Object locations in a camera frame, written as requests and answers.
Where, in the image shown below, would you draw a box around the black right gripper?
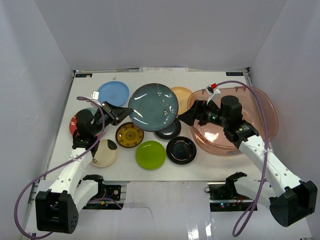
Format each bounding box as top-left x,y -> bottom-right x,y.
177,99 -> 229,128

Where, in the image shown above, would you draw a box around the dark teal blossom plate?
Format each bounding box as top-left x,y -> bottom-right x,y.
128,83 -> 179,132

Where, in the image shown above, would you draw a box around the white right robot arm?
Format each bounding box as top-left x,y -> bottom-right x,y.
179,95 -> 318,227

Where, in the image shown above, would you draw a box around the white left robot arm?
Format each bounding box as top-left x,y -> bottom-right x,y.
35,101 -> 133,234

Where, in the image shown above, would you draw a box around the pink transparent plastic bin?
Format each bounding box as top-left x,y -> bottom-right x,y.
188,86 -> 279,156

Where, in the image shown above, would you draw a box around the black glossy plate upper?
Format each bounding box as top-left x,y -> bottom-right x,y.
154,118 -> 182,140

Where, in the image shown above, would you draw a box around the black glossy plate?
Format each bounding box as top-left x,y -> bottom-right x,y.
154,118 -> 182,140
166,136 -> 197,166

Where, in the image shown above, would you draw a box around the yellow patterned brown-rim plate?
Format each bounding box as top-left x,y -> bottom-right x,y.
115,122 -> 144,149

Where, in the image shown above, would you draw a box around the light blue plastic plate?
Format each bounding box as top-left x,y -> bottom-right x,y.
97,81 -> 130,107

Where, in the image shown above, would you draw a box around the orange plastic plate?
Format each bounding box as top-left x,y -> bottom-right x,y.
171,86 -> 193,115

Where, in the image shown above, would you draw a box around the black glossy plate lower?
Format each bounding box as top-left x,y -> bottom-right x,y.
166,136 -> 197,166

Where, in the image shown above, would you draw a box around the cream plate with flowers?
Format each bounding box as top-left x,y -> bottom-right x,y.
91,139 -> 119,168

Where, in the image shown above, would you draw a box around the lime green plate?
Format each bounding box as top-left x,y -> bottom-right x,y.
135,140 -> 167,170

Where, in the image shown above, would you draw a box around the red teal floral plate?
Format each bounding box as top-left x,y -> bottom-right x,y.
69,107 -> 108,137

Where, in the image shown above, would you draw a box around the white papers at back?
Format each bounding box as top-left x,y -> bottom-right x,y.
139,67 -> 189,73

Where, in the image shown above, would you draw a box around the right black corner label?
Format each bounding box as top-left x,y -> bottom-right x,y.
225,72 -> 244,77

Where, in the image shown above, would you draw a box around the black corner label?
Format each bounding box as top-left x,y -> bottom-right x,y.
225,72 -> 244,77
74,73 -> 93,78

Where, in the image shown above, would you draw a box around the left black corner label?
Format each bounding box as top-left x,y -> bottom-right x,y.
74,73 -> 93,78

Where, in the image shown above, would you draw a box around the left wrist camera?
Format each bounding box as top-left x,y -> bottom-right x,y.
91,91 -> 99,101

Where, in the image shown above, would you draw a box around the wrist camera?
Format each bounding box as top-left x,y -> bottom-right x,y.
205,83 -> 221,97
91,91 -> 99,101

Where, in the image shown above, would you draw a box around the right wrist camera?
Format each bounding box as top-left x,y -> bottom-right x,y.
205,83 -> 221,97

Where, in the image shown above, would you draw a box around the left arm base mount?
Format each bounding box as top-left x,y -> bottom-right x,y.
82,174 -> 124,210

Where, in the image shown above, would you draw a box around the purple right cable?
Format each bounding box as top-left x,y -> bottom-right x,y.
216,80 -> 270,238

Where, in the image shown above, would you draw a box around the purple cable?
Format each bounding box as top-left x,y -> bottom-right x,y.
216,80 -> 270,238
13,96 -> 106,240

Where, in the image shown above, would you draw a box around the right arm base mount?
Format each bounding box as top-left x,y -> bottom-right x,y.
204,172 -> 253,213

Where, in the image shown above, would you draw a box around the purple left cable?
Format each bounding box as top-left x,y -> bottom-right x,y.
13,96 -> 106,240

